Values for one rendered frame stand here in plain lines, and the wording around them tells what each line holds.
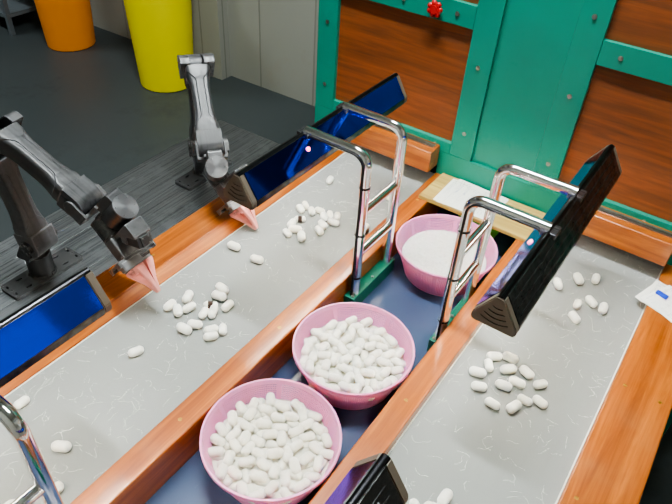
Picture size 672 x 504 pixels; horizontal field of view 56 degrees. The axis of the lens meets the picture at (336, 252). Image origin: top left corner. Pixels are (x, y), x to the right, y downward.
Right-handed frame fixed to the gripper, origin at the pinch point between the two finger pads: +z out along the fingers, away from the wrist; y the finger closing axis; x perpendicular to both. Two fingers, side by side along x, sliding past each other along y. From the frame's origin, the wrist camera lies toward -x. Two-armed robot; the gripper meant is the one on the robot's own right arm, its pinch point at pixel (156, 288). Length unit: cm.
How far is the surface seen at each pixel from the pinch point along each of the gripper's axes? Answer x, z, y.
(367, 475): -68, 34, -26
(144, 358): 1.0, 10.5, -11.5
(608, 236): -49, 58, 85
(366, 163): -41, 5, 35
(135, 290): 10.0, -2.7, 0.4
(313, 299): -13.4, 23.5, 23.0
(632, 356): -56, 74, 52
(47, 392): 6.5, 4.1, -29.2
